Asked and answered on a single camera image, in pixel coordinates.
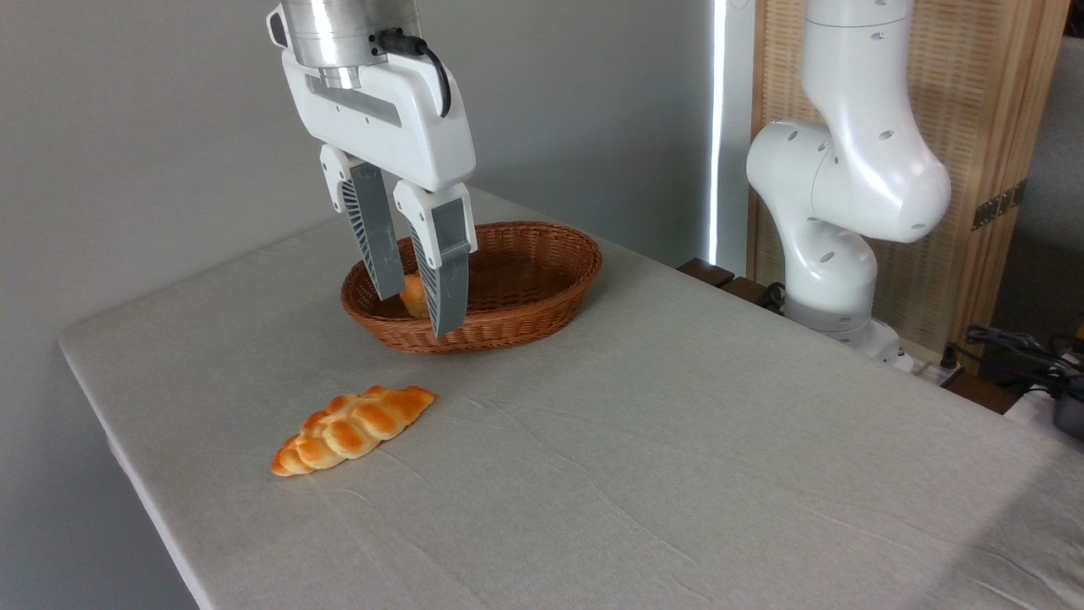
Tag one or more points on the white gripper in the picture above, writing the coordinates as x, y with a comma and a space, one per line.
398, 127

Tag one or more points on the round knotted bread roll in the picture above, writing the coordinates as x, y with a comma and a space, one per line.
414, 296

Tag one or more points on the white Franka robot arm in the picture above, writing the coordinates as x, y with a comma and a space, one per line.
855, 169

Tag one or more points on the long braided bread loaf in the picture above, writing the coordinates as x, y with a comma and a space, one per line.
356, 428

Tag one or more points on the brown wicker basket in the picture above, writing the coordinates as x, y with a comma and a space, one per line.
525, 288

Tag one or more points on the dark wooden block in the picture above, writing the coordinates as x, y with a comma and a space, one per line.
745, 291
705, 271

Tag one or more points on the grey tablecloth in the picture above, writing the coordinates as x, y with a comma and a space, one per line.
677, 474

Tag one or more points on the wooden folding screen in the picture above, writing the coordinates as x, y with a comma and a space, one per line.
974, 102

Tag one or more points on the metal screen hinge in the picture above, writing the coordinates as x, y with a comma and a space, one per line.
999, 205

